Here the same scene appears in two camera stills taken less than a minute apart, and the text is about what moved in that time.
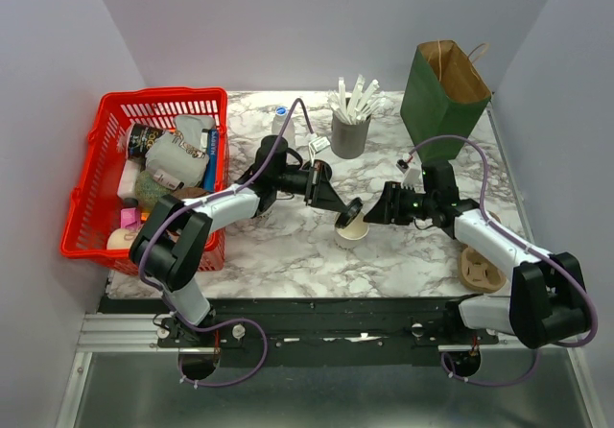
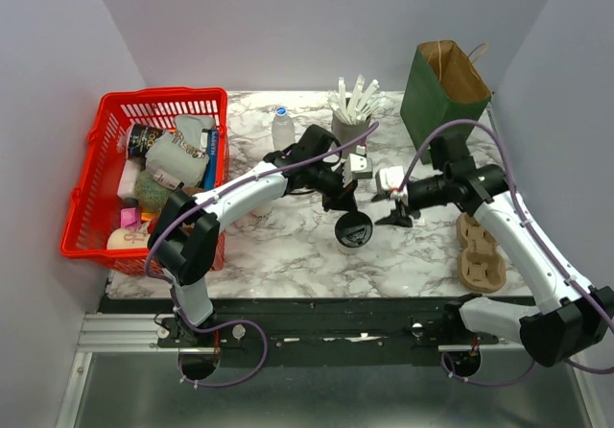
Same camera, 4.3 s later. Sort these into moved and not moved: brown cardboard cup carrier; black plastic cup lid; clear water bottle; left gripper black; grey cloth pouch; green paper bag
Moved: left gripper black; black plastic cup lid
Not moved: green paper bag; brown cardboard cup carrier; grey cloth pouch; clear water bottle
